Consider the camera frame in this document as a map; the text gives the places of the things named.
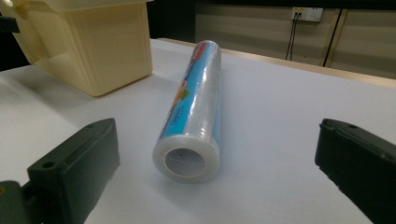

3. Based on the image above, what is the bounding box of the white wall socket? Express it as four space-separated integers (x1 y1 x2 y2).
290 7 324 22

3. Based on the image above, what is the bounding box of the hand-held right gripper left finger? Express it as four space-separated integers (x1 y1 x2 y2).
21 118 121 224

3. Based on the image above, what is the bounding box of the plastic wrap roll blue label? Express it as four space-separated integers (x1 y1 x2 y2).
151 39 222 184

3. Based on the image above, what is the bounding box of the cream plastic bin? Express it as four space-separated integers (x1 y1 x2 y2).
0 0 154 98

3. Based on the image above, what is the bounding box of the black cable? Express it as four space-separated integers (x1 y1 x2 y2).
285 12 298 61
290 12 302 62
322 8 344 68

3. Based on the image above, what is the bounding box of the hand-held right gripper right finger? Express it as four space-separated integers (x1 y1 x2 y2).
314 118 396 224

